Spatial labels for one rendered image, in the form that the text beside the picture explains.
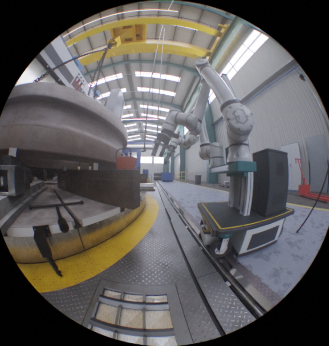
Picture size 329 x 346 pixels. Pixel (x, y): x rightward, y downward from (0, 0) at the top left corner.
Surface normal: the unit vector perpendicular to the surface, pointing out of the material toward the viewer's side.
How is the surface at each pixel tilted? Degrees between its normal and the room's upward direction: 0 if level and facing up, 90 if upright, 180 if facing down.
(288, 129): 90
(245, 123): 99
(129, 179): 90
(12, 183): 90
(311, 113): 90
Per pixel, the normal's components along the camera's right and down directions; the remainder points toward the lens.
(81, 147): 0.94, 0.00
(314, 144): -0.99, -0.02
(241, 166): -0.16, -0.03
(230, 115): -0.63, 0.08
